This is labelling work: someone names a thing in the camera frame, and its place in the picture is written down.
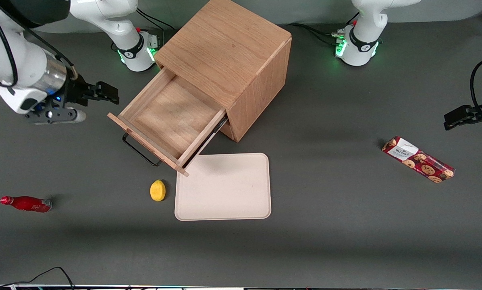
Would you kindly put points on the wooden drawer cabinet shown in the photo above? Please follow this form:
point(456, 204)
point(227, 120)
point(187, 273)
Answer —
point(225, 48)

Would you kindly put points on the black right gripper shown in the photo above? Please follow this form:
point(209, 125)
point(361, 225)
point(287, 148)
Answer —
point(75, 92)

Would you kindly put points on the yellow lemon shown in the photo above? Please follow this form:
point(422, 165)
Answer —
point(157, 191)

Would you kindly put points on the beige rectangular tray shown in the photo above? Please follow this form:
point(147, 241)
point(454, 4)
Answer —
point(225, 189)

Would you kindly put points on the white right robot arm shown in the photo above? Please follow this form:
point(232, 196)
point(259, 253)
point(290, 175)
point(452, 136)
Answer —
point(23, 60)

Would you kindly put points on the red bottle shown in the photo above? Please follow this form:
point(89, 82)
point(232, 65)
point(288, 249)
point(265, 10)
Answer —
point(27, 204)

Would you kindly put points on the red tartan cookie box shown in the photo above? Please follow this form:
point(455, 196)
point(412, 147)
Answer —
point(420, 161)

